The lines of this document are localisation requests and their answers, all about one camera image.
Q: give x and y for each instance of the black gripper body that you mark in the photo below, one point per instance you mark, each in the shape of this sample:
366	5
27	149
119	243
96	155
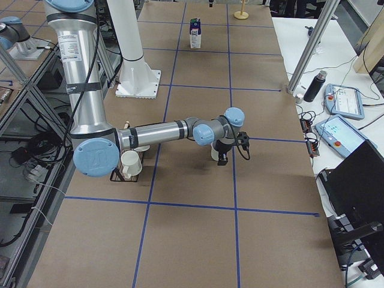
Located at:
222	147

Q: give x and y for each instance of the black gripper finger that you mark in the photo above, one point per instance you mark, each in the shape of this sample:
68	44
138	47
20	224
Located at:
222	159

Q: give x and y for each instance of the white mug grey inside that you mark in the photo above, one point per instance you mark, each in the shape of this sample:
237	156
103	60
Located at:
214	152

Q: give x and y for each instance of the blue white milk carton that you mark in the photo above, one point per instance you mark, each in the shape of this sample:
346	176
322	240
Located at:
195	33

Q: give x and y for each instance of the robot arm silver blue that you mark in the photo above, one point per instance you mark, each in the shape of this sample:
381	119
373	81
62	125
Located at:
12	32
99	147

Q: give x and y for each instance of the white upside-down mug on rack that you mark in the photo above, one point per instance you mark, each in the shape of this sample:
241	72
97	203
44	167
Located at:
142	148

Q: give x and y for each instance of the teach pendant blue near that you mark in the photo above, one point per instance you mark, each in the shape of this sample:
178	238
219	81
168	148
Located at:
340	135

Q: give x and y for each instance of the teach pendant blue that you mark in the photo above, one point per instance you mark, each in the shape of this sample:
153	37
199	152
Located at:
344	100
340	135

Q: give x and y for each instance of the black water bottle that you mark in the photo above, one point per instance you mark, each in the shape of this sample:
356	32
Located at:
315	86

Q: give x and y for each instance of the teach pendant blue far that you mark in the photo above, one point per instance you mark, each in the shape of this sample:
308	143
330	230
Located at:
344	100

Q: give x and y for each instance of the wooden mug tree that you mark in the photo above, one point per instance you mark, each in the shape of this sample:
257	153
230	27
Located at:
241	14

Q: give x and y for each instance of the black laptop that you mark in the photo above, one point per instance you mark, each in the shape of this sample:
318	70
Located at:
355	186

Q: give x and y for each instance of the black wire mug rack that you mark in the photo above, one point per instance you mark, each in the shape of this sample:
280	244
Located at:
117	176

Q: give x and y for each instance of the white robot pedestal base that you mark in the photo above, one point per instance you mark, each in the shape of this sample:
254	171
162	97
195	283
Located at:
136	78

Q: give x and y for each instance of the aluminium frame post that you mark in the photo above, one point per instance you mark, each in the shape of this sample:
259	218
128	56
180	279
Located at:
319	28

